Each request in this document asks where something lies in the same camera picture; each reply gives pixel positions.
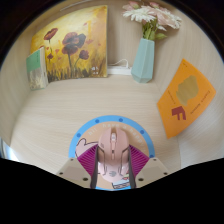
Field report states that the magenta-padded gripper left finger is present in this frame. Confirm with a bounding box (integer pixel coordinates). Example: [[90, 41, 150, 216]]
[[56, 143, 101, 190]]

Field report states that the pink computer mouse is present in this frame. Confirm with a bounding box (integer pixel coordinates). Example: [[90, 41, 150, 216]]
[[96, 127, 132, 184]]

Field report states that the green and beige book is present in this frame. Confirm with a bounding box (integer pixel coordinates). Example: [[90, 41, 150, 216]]
[[26, 45, 49, 92]]

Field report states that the round cartoon mouse pad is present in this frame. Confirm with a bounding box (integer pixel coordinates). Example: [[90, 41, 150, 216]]
[[68, 115, 156, 191]]

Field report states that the yellow poppy flower painting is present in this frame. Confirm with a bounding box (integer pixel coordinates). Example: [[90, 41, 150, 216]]
[[29, 5, 109, 84]]

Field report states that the pale teal faceted vase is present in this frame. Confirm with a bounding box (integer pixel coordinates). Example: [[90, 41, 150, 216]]
[[130, 37, 156, 84]]

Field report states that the pink and white flower bouquet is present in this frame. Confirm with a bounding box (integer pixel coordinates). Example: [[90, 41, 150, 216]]
[[121, 0, 183, 42]]

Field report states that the orange book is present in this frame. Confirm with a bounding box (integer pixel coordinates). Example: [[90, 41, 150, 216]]
[[156, 58, 217, 140]]

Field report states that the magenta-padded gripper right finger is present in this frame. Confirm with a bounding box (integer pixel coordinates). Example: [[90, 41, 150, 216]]
[[126, 143, 170, 190]]

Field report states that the white power strip with cable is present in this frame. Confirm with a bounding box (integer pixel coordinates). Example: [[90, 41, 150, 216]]
[[106, 58, 133, 76]]

